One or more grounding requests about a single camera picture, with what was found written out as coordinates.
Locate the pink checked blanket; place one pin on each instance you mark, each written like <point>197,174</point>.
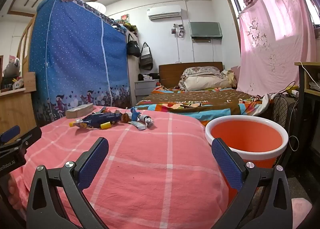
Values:
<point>150,169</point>

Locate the pink cushion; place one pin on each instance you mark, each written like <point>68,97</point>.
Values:
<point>235,70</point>

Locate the yellowish folded blanket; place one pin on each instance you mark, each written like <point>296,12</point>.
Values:
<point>231,77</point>

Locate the beige cardboard box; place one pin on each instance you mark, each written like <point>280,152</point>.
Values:
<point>78,111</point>

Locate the small blue wrapper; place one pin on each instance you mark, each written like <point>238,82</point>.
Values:
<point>135,113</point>

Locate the wooden cabinet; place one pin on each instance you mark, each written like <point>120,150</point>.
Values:
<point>15,109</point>

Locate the white air conditioner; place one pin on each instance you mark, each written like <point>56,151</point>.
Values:
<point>163,11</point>

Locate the yellow tool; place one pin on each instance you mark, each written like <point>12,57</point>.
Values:
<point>289,89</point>

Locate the silver stick packet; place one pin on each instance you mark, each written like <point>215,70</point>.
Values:
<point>137,125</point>

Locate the small yellow wrapper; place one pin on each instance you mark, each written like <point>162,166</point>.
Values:
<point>72,124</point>

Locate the blue dotted fabric wardrobe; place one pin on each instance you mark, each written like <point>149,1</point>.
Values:
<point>75,56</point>

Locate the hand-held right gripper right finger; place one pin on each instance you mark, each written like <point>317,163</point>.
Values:
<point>226,166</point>

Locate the dark blue snack wrapper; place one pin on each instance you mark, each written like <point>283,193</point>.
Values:
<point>100,119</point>

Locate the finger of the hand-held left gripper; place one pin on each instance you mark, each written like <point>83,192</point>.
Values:
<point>31,136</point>
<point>10,134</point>

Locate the beige pillow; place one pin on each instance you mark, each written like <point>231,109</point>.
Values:
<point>205,82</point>

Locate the colourful patchwork bedspread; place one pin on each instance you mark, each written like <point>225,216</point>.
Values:
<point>187,99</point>

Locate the grey plush toy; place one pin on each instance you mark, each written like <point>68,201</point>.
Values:
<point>11,67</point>

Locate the pink floral hanging sheet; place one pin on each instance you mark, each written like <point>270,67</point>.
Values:
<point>270,43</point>

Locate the wooden desk with black frame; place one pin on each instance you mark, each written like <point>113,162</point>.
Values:
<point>301,81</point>

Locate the black handbag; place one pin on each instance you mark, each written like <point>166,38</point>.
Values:
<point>133,48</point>

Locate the stack of papers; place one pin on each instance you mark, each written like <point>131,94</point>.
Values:
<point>314,85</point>

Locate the crumpled silver wrapper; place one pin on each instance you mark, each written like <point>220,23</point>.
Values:
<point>147,120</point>

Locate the pink fluffy mat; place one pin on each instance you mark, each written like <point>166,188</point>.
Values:
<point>301,214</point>

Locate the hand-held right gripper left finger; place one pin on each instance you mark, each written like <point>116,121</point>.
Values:
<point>93,164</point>

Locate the green covered wall television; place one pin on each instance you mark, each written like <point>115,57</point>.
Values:
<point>205,29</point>

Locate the pile of colourful items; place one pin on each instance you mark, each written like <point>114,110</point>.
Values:
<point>125,23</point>

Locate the brown wrapper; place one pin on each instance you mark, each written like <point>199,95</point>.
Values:
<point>125,118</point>

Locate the white basket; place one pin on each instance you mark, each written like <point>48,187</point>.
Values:
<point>18,83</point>

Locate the tall light wood cabinet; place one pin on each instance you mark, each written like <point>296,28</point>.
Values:
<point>131,78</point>

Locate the black items on nightstand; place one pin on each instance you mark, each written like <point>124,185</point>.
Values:
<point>145,76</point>

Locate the white nightstand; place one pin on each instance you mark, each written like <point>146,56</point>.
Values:
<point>145,88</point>

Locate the black floor fan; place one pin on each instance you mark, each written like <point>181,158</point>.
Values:
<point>281,109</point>

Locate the orange bucket with white rim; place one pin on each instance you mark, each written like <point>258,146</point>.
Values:
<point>245,134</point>

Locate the wooden bed headboard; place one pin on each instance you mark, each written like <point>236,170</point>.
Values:
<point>172,73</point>

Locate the small yellow tube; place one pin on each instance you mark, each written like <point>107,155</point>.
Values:
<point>105,125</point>

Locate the white round lampshade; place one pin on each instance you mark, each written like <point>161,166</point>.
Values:
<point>96,7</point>

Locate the red and white wrapper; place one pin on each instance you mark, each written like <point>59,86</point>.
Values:
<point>105,111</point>

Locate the grey shoulder bag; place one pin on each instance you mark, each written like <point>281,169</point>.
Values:
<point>145,61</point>

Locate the floral pillow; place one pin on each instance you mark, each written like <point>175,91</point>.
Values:
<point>200,70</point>

